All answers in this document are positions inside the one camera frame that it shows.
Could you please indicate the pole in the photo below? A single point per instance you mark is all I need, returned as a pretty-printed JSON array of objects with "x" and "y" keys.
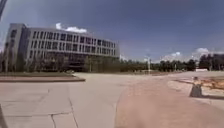
[{"x": 148, "y": 65}]

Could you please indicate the grey concrete slab plaza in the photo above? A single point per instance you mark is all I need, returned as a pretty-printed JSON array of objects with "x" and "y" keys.
[{"x": 83, "y": 96}]

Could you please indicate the large grey curved building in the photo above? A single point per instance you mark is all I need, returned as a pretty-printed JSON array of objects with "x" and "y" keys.
[{"x": 66, "y": 43}]

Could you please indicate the row of trees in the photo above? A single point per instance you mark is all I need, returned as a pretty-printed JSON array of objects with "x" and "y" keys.
[{"x": 166, "y": 65}]

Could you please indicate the reddish paved strip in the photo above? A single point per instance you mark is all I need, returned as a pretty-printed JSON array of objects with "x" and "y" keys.
[{"x": 156, "y": 110}]

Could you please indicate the grass bed with kerb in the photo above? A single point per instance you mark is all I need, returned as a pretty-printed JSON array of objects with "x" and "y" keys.
[{"x": 33, "y": 75}]

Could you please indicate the small stone bollard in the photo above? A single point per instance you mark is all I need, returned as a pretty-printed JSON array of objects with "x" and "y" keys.
[{"x": 196, "y": 90}]

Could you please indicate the sandy brick patch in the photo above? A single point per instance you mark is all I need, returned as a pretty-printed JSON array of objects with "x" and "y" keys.
[{"x": 213, "y": 83}]

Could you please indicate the dark building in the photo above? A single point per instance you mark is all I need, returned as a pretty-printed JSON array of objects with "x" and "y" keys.
[{"x": 216, "y": 61}]

